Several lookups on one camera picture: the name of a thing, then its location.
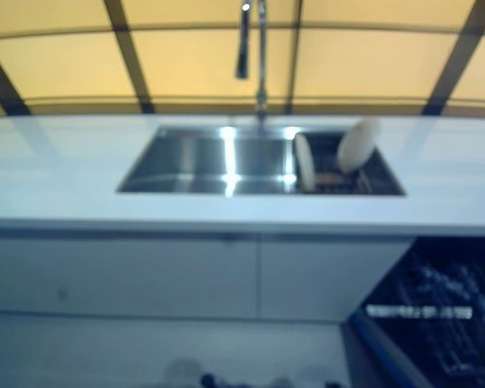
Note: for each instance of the stainless steel sink basin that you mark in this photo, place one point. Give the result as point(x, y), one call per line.
point(186, 161)

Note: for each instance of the chrome pull-down kitchen faucet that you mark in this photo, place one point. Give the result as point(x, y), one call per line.
point(262, 60)

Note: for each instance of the black built-in dishwasher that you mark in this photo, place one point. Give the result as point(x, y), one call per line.
point(355, 355)

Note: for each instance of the black sink dish rack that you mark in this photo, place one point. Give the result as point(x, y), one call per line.
point(347, 182)

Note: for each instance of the wide white cabinet door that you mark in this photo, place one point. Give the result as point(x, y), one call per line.
point(125, 275)

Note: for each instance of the narrow white cabinet door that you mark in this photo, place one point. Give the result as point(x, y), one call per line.
point(327, 279)

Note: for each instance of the cream round plate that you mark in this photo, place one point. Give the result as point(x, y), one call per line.
point(357, 145)
point(305, 161)

